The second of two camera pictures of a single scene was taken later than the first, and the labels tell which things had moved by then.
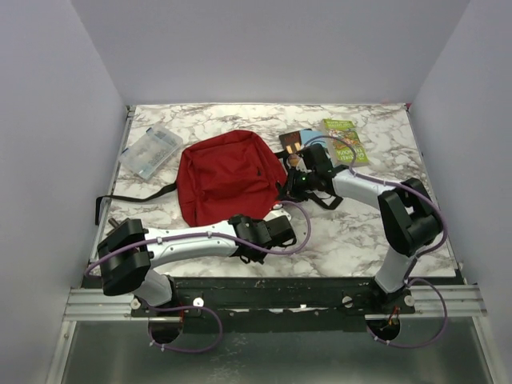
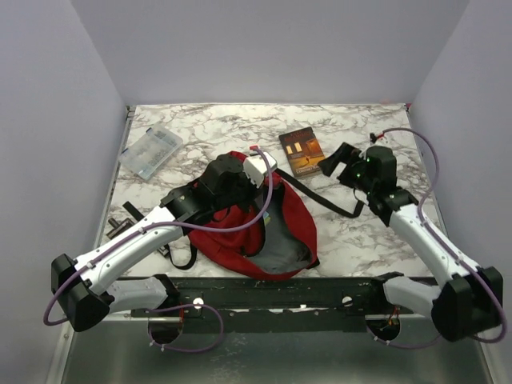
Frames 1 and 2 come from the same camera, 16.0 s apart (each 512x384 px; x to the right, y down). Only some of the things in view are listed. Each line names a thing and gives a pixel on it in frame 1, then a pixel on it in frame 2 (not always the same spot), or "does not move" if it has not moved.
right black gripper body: (301, 183) -> (358, 181)
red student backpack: (222, 176) -> (268, 235)
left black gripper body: (260, 258) -> (243, 197)
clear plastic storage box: (151, 150) does not move
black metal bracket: (113, 222) does not move
